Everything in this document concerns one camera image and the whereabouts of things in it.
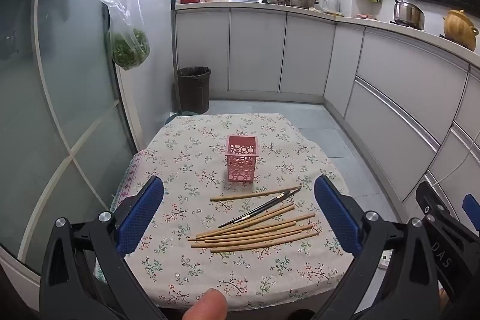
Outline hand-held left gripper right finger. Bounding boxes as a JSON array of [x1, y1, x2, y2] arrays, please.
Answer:
[[311, 175, 440, 320]]

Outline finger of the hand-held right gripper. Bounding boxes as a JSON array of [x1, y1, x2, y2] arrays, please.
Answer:
[[415, 182, 469, 291], [462, 193, 480, 234]]

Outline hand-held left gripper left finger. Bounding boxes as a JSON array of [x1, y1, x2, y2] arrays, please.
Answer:
[[39, 175, 166, 320]]

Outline pile of wooden chopsticks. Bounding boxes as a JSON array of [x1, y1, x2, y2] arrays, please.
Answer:
[[187, 204, 320, 254]]

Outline wooden chopstick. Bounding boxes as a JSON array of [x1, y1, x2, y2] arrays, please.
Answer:
[[210, 186, 303, 202]]

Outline pink perforated utensil holder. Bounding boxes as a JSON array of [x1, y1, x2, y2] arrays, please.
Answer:
[[225, 135, 259, 184]]

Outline person's left hand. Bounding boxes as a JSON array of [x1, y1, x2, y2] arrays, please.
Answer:
[[182, 288, 228, 320]]

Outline pink patterned cloth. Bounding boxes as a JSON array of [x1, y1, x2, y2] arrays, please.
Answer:
[[110, 151, 148, 204]]

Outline floral tablecloth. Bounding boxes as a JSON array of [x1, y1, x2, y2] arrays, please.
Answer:
[[92, 113, 362, 309]]

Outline dark brown trash bin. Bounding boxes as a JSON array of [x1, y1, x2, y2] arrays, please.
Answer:
[[176, 66, 212, 115]]

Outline glass sliding door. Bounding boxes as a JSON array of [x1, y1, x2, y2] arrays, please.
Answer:
[[0, 0, 144, 277]]

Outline white kitchen base cabinets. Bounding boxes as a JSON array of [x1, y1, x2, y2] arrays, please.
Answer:
[[175, 7, 480, 291]]

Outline green mop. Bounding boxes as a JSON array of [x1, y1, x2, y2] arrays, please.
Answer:
[[165, 0, 189, 126]]

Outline plastic bag of greens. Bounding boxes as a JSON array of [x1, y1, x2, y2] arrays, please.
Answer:
[[89, 0, 151, 72]]

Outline yellow clay pot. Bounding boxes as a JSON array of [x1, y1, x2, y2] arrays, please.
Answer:
[[442, 9, 480, 51]]

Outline steel pot on stove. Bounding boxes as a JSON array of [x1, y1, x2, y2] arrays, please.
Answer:
[[392, 0, 426, 30]]

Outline white kitchen countertop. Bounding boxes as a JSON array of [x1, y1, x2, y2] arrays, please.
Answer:
[[175, 0, 480, 67]]

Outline white cable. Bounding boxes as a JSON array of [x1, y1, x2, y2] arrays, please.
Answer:
[[430, 138, 480, 190]]

